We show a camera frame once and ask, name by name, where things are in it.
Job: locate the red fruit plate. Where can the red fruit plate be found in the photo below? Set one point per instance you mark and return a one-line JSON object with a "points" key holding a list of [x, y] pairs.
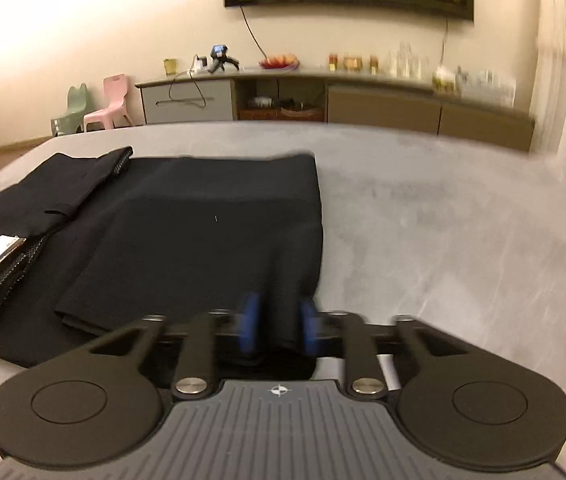
{"points": [[279, 62]]}

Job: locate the black garment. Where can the black garment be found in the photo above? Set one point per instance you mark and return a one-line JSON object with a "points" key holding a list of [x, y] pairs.
{"points": [[105, 241]]}

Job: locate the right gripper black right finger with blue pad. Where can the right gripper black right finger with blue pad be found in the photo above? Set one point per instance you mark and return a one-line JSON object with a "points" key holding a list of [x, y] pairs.
{"points": [[357, 344]]}

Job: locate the green plastic child chair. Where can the green plastic child chair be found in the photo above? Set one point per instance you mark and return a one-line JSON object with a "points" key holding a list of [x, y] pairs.
{"points": [[78, 105]]}

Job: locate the gold ornaments on cabinet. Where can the gold ornaments on cabinet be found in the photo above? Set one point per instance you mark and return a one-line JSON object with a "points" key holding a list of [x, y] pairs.
{"points": [[353, 63]]}

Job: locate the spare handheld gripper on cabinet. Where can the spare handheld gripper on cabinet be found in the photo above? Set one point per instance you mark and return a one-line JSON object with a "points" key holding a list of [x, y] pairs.
{"points": [[219, 58]]}

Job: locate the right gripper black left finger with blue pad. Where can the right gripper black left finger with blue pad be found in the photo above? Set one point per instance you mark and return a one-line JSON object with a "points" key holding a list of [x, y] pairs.
{"points": [[191, 360]]}

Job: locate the long low sideboard cabinet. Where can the long low sideboard cabinet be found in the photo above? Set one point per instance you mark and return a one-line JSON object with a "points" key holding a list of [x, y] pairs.
{"points": [[335, 98]]}

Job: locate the clear drinking glasses group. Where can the clear drinking glasses group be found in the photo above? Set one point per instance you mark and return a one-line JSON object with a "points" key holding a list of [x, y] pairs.
{"points": [[405, 63]]}

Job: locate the pink plastic child chair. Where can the pink plastic child chair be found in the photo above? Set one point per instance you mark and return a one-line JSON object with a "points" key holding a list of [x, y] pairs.
{"points": [[115, 91]]}

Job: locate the yellow cup on cabinet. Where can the yellow cup on cabinet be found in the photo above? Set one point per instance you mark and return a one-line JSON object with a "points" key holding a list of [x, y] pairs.
{"points": [[170, 66]]}

